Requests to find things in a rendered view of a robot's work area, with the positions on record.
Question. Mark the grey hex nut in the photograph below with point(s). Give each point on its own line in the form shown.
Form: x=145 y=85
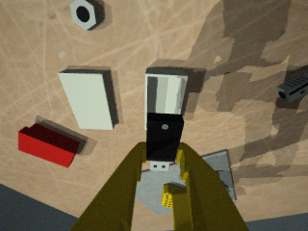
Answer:
x=85 y=14

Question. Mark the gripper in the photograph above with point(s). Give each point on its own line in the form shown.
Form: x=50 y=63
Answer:
x=211 y=206

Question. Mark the black usb stick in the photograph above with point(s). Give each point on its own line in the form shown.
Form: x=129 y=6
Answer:
x=163 y=135

